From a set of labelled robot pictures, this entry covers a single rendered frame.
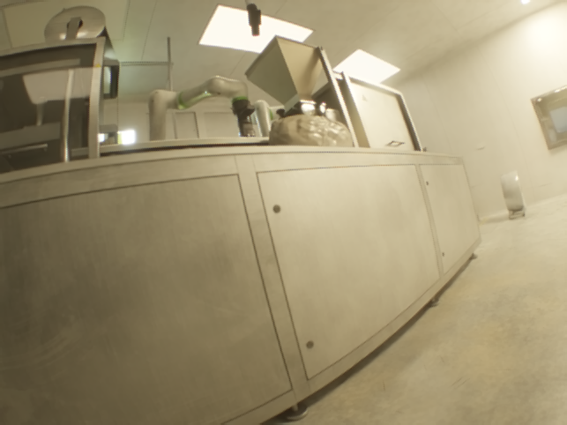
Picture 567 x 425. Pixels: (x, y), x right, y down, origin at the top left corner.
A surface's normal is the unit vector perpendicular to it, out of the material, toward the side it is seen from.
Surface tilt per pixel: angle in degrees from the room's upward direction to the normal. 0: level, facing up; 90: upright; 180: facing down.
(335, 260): 90
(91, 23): 90
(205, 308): 90
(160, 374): 90
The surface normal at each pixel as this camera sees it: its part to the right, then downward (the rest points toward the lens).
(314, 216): 0.54, -0.20
